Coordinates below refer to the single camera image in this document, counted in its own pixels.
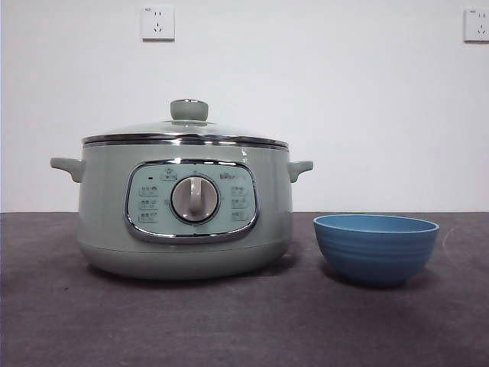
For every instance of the glass lid with green knob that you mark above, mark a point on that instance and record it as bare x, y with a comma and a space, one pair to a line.
189, 111

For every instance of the pale green electric steamer pot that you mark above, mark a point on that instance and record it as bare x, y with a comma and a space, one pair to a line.
107, 191

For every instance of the blue ribbed bowl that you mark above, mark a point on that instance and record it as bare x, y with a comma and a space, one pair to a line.
376, 252

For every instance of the white wall socket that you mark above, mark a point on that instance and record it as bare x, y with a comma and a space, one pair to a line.
477, 25
158, 23

